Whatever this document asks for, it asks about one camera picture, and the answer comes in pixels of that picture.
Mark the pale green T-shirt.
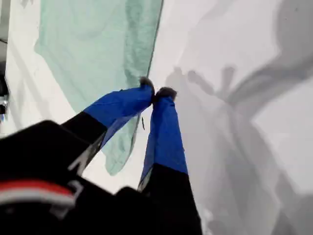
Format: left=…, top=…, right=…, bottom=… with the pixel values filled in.
left=33, top=0, right=164, bottom=176

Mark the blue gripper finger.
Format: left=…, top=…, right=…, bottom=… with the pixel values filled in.
left=61, top=76, right=155, bottom=176
left=137, top=87, right=203, bottom=235

